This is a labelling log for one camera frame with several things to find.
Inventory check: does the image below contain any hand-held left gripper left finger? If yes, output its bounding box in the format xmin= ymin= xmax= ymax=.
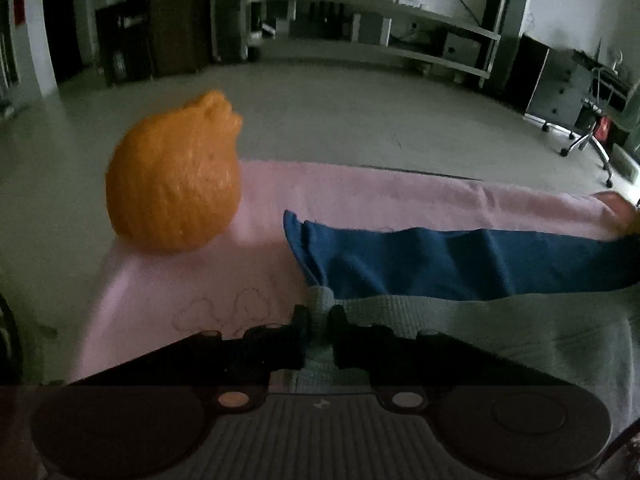
xmin=70 ymin=305 xmax=308 ymax=413

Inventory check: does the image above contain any grey drawer cabinet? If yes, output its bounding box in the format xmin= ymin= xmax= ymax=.
xmin=522 ymin=35 xmax=601 ymax=126

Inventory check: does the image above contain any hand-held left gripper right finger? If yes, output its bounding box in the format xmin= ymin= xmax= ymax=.
xmin=327 ymin=305 xmax=576 ymax=413

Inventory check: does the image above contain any office chair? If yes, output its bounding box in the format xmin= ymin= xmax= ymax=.
xmin=542 ymin=50 xmax=640 ymax=188

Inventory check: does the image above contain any dark wooden cabinet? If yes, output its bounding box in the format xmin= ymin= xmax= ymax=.
xmin=95 ymin=0 xmax=211 ymax=86

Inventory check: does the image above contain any pink blanket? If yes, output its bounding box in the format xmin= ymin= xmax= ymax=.
xmin=67 ymin=160 xmax=623 ymax=386

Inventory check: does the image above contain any dark blue cloth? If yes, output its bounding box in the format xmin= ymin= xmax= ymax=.
xmin=283 ymin=209 xmax=640 ymax=302

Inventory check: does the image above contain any orange citrus fruit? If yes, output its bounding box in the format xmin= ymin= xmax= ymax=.
xmin=105 ymin=90 xmax=244 ymax=253

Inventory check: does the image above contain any long white shelf unit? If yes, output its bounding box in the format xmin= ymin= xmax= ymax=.
xmin=247 ymin=0 xmax=531 ymax=91

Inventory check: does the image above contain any grey-green towel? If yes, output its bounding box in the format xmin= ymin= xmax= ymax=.
xmin=292 ymin=285 xmax=640 ymax=431

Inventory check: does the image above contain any grey metal cabinet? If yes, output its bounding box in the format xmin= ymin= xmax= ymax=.
xmin=210 ymin=0 xmax=263 ymax=63

